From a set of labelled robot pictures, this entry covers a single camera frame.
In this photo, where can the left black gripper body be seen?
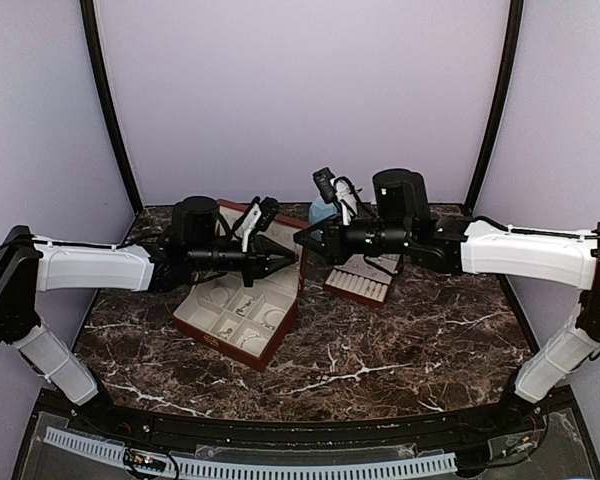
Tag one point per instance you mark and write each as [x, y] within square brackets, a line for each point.
[256, 258]

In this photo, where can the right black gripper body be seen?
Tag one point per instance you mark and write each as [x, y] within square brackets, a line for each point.
[336, 255]

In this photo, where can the brown jewelry tray cream lining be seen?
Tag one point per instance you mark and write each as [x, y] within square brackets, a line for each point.
[365, 280]

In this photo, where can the brown jewelry box cream lining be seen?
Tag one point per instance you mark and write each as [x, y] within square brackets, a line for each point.
[270, 307]

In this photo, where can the small silver earring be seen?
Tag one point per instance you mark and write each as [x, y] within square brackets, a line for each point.
[225, 333]

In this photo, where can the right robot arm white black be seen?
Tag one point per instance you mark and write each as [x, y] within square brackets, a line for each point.
[403, 225]

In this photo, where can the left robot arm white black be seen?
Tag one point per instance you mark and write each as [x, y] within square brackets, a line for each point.
[197, 240]

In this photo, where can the light blue upside-down mug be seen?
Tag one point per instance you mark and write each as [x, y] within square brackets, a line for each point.
[321, 211]

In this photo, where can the small circuit board with leds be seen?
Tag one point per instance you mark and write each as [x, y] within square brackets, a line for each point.
[142, 460]

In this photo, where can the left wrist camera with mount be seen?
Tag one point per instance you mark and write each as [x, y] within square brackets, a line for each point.
[258, 216]

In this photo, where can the black front table rail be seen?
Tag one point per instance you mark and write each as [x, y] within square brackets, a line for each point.
[457, 429]

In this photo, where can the white slotted cable duct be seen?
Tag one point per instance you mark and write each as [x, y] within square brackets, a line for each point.
[180, 467]

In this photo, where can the black right corner post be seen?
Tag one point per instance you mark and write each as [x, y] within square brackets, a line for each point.
[501, 89]

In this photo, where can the black corner post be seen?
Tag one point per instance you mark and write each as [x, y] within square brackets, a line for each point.
[501, 89]
[106, 101]

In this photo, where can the black left corner post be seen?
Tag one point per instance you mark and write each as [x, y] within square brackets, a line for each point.
[106, 101]

